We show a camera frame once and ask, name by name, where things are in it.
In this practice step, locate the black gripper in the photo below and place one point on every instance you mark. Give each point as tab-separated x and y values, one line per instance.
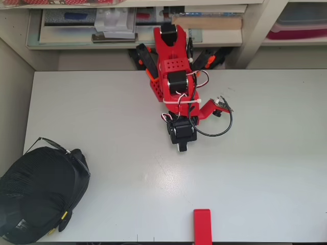
183	132

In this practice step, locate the black round sunglasses yellow-taped temples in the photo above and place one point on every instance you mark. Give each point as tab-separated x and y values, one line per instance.
76	166

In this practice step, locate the red perforated arm base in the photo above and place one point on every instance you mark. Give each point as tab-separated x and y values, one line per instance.
155	89

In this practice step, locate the white zip tie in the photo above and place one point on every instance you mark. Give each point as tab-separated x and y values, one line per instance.
178	102

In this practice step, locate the red rectangular block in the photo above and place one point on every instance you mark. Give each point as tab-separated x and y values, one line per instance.
202	227

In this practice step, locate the black orange table clamp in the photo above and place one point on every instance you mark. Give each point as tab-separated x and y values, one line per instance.
207	58
145	54

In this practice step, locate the wooden plank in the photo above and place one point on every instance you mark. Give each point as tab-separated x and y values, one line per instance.
217	23

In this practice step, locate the white shelf unit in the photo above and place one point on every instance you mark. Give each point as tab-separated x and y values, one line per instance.
255	38

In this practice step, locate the red and black package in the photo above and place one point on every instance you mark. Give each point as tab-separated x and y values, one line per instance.
143	16

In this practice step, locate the white molded plastic tray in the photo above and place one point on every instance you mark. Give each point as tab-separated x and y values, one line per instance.
115	25

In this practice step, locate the pink plastic storage container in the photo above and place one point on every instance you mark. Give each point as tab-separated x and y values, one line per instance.
293	34

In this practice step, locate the black package with blue item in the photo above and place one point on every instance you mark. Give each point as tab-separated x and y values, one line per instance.
76	16

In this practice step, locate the red polka dot fabric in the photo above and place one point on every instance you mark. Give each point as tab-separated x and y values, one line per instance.
76	2

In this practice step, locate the wrist camera board red mount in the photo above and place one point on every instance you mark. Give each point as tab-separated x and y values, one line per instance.
213	107

